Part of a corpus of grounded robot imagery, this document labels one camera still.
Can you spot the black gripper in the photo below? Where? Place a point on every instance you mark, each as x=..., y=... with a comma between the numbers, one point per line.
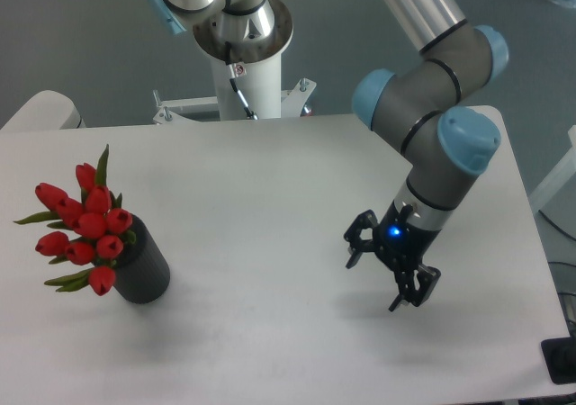
x=401, y=247

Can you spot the red tulip bouquet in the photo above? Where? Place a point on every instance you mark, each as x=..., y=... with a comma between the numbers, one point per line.
x=92, y=232

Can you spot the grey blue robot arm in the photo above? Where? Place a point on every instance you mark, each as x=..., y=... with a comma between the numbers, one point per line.
x=418, y=114

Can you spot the black ribbed cylindrical vase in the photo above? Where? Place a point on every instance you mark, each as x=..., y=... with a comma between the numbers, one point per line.
x=142, y=272

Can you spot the black box at edge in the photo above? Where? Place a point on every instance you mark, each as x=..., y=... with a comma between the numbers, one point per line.
x=559, y=356

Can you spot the white furniture at right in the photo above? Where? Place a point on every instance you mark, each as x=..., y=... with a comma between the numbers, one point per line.
x=556, y=179

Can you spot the white rounded side table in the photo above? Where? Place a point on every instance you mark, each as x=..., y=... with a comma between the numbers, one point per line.
x=46, y=111

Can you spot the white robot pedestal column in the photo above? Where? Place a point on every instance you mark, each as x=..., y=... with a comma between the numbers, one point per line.
x=245, y=51

